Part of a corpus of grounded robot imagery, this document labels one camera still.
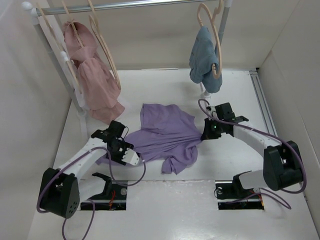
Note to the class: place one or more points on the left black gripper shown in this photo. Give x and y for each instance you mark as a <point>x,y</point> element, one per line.
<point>119,157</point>

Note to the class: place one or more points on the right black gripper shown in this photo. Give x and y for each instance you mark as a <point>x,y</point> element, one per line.
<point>207,134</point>

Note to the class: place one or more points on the purple t shirt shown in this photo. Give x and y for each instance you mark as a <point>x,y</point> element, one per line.
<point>168,133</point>

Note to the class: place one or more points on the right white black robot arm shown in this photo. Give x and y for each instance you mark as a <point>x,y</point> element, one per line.
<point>283,169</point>

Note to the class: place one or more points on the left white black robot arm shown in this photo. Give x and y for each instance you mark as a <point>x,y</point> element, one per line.
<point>62,190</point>

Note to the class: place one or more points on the wooden hanger with blue garment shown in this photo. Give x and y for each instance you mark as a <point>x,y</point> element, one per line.
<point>216,67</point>

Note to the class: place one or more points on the wooden hanger with pink dress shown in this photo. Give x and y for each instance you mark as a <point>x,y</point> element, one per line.
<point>72,23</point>

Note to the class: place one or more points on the pink dress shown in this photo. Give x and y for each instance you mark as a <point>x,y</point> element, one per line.
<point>100,88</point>

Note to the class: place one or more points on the blue garment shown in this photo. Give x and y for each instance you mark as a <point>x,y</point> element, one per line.
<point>201,59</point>

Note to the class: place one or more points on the white clothes rack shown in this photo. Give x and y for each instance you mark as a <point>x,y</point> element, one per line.
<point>218,22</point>

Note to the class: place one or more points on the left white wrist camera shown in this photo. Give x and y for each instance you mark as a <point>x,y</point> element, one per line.
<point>130,157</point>

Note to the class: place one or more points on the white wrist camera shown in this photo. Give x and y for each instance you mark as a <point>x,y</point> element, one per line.
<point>130,157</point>
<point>210,109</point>

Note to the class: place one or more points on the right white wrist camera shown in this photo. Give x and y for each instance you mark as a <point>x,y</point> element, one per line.
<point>210,109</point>

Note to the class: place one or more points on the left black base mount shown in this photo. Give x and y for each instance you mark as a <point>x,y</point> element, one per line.
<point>114,200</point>

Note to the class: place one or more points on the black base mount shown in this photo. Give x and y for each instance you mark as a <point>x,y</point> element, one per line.
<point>114,200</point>
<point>228,198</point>

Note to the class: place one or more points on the aluminium rail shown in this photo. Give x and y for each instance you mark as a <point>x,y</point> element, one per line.
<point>263,105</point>

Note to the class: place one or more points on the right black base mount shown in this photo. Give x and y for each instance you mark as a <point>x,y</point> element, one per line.
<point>228,198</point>

